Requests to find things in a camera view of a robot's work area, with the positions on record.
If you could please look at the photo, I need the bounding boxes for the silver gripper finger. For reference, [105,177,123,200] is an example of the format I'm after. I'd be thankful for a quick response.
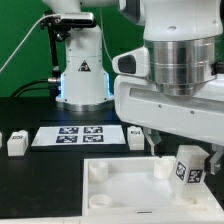
[209,144,224,175]

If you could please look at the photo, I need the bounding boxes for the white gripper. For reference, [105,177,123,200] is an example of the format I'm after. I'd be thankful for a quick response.
[114,75,224,155]

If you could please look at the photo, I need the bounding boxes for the white square tabletop tray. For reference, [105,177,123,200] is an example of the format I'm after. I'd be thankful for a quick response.
[82,156,224,224]

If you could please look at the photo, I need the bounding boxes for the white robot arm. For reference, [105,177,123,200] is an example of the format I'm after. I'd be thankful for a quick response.
[43,0,224,173]

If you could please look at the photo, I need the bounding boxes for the white L-shaped obstacle fixture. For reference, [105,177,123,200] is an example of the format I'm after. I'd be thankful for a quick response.
[208,181,224,210]

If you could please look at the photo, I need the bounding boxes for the white sheet with tags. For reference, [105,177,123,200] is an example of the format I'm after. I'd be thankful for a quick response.
[32,125,126,147]

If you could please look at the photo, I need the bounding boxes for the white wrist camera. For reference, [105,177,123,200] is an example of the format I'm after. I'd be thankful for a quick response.
[112,47,150,78]

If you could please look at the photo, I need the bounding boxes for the black base cables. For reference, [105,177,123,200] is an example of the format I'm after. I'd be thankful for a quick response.
[11,78,63,98]

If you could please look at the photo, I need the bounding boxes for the black camera on stand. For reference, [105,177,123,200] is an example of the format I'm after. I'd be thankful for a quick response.
[40,10,97,97]

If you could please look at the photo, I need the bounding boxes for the white camera cable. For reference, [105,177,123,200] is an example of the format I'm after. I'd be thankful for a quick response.
[0,14,61,75]

